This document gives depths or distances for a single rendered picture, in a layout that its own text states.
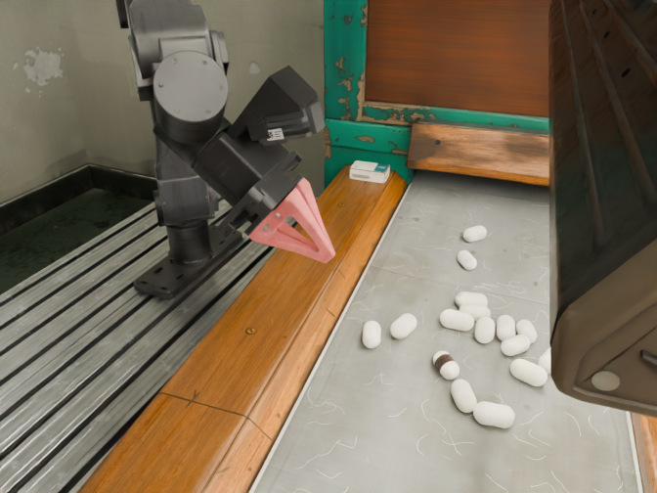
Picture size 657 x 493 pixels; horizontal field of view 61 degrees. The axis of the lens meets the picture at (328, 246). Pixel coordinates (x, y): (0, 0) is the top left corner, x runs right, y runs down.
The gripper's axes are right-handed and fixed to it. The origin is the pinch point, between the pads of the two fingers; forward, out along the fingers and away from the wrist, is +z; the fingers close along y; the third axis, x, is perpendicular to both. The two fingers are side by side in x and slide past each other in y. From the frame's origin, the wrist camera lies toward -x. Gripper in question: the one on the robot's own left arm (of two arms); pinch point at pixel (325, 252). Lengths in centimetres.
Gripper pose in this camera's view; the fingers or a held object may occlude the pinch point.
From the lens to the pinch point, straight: 54.2
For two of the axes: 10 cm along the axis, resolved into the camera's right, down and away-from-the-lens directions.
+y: 3.2, -4.8, 8.2
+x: -6.1, 5.5, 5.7
